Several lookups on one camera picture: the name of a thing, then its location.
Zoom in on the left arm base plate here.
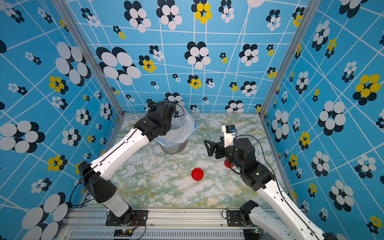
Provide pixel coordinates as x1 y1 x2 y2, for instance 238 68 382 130
105 210 149 227

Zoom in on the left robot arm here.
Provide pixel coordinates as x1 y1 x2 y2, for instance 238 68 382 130
79 100 178 226

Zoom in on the aluminium corner post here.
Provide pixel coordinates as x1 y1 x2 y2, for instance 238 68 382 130
259 0 321 118
53 1 124 118

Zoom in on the left circuit board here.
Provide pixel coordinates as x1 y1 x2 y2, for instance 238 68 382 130
114 229 134 238

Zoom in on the white bin liner bag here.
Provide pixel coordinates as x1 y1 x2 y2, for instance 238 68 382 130
155 105 198 147

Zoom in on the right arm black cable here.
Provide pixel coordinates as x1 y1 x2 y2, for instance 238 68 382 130
227 134 325 240

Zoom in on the grey trash bin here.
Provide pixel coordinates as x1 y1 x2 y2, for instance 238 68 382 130
160 141 188 155

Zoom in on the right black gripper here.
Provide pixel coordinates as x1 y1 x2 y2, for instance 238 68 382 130
205 135 246 174

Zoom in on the right aluminium corner post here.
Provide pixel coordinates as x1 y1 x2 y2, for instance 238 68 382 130
259 0 321 118

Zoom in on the left aluminium corner post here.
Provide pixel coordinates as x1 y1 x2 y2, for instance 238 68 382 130
53 1 124 118

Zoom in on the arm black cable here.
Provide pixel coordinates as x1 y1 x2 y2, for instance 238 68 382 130
227 134 325 240
68 101 186 208

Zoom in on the circuit board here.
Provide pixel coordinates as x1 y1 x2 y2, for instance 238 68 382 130
244 229 265 240
114 229 134 238

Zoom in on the right circuit board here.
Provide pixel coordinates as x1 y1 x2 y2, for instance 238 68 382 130
244 229 265 240

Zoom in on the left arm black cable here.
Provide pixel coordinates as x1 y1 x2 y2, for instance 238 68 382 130
68 101 186 208

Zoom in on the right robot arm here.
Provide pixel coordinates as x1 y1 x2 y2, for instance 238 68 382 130
204 137 337 240

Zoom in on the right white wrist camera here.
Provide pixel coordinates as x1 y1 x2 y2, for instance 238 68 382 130
222 125 237 148

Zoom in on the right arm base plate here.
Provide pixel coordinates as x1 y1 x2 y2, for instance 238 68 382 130
223 210 258 228

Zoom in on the red jar lid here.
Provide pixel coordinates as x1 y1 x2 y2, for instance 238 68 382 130
224 160 234 168
191 168 204 181

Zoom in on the aluminium front rail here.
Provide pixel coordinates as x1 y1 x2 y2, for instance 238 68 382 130
56 207 319 240

